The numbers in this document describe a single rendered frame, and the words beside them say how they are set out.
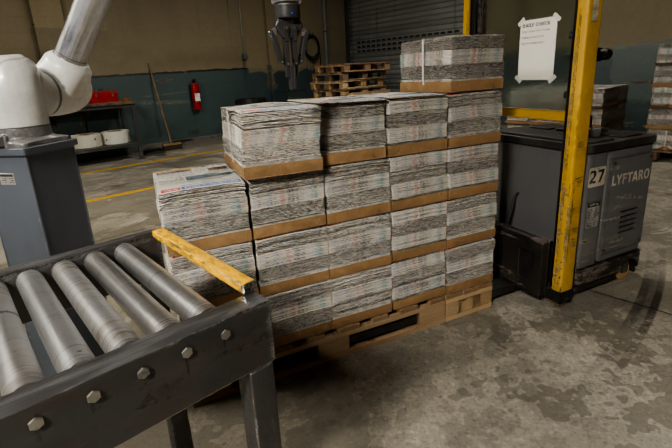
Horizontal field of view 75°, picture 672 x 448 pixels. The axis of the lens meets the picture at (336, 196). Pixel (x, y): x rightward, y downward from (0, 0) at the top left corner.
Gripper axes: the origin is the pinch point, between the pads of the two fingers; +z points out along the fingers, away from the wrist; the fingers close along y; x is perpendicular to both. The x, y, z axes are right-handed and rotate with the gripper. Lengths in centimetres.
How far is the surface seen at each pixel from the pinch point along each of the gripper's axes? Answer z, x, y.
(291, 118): 13.5, -12.6, -3.0
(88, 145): 86, -612, 113
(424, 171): 41, -18, -62
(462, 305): 110, -18, -84
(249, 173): 30.5, -13.4, 13.1
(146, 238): 37, 16, 47
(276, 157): 26.3, -13.8, 3.1
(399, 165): 37, -18, -49
